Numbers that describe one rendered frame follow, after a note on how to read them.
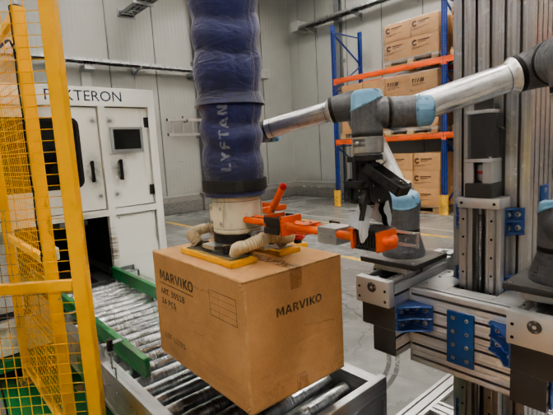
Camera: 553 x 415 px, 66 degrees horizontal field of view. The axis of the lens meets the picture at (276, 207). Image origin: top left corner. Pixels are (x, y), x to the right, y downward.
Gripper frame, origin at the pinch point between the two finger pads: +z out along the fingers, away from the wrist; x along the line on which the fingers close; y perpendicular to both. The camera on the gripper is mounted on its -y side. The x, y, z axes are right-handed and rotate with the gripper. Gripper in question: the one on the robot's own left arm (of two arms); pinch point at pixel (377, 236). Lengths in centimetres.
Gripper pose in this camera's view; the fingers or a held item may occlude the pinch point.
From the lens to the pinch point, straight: 107.3
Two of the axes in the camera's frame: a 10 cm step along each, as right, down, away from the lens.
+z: 0.6, 9.9, 1.3
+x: -7.7, 1.3, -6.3
